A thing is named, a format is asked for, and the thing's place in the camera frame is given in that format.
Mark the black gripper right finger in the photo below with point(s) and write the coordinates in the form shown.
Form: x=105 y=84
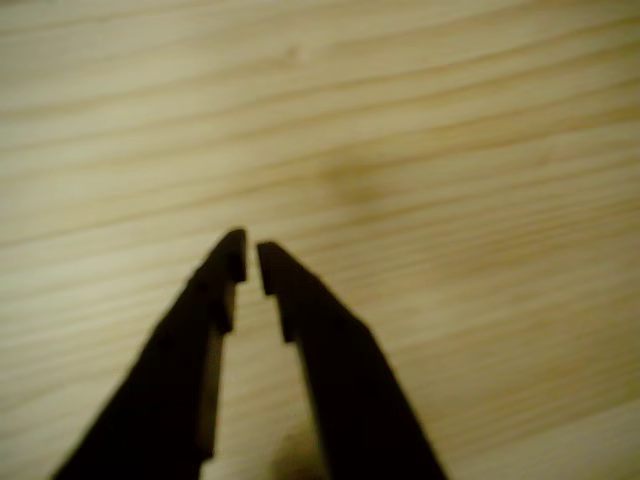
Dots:
x=350 y=390

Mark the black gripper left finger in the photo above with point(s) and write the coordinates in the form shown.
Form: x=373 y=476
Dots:
x=165 y=390

